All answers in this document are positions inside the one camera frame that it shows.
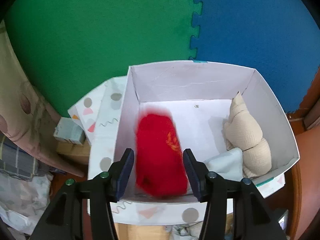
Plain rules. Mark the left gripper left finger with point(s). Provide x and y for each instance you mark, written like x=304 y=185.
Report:
x=120 y=172

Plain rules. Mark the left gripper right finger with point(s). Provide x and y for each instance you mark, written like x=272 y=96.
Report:
x=196 y=172

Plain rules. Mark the red underwear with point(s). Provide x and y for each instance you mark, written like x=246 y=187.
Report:
x=160 y=171

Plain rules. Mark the beige ribbed underwear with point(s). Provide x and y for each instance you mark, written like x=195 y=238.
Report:
x=242 y=131

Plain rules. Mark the white folded cloth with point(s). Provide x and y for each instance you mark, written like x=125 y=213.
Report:
x=228 y=164

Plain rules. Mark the brown cardboard carton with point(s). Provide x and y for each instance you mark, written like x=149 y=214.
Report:
x=76 y=153

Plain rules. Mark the white cardboard box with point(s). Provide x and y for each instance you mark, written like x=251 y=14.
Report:
x=198 y=96

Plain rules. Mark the small light blue box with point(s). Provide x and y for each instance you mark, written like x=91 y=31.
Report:
x=68 y=131

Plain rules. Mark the white patterned bedding bag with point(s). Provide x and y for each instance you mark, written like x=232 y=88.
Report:
x=24 y=202

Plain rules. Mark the grey plaid blanket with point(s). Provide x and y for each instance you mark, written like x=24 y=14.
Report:
x=15 y=162

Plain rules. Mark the floral pink curtain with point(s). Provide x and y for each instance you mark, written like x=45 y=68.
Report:
x=27 y=119

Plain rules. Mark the green foam wall mat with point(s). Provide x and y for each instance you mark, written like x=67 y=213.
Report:
x=68 y=47

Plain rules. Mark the blue foam wall mat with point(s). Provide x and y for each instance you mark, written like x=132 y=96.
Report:
x=279 y=38

